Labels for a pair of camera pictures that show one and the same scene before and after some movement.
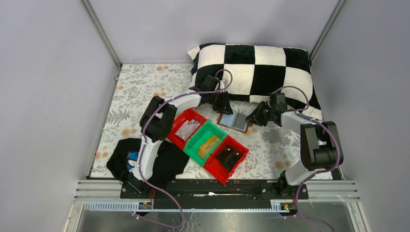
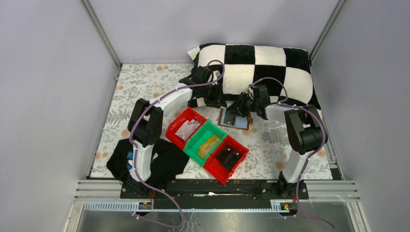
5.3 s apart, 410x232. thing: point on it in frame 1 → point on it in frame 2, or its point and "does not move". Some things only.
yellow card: [205, 149] does not move
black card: [241, 122] → [228, 117]
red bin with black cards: [225, 159] does not move
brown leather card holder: [236, 121] does not move
